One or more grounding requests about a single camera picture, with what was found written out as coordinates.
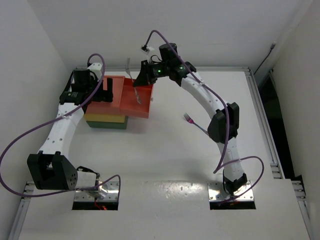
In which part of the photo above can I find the purple cable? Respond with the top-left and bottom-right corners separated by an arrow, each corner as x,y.
0,53 -> 122,198
141,29 -> 265,201

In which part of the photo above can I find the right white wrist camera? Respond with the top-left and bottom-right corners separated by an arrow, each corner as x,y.
140,45 -> 155,62

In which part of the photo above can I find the black wall cable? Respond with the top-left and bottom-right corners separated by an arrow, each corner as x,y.
253,41 -> 277,76

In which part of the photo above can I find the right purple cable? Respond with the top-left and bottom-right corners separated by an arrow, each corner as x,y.
141,29 -> 265,201

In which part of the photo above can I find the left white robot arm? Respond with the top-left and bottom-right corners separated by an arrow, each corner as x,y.
27,62 -> 109,191

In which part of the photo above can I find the green bottom drawer box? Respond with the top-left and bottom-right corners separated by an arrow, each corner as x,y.
87,116 -> 128,130

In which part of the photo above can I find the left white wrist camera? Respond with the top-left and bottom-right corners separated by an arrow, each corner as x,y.
87,62 -> 103,79

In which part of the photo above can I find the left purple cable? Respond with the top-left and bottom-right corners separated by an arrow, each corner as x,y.
0,53 -> 122,198

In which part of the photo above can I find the pink metallic fork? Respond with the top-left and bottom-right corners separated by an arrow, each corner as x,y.
183,113 -> 208,135

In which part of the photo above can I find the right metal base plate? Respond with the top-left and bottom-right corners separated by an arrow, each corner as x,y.
207,181 -> 254,203

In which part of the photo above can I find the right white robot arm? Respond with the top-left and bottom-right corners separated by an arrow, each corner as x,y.
133,43 -> 247,196

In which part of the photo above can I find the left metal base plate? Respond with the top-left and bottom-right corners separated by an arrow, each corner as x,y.
73,181 -> 120,203

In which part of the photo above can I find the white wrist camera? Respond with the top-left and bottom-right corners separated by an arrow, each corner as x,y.
140,45 -> 155,62
87,62 -> 103,79

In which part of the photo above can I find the silver metal fork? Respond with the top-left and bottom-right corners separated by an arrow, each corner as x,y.
125,57 -> 142,104

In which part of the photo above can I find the metal base plate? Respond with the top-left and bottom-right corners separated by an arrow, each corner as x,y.
207,181 -> 254,203
73,181 -> 120,203

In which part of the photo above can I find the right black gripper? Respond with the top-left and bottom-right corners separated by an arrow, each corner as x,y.
133,59 -> 170,87

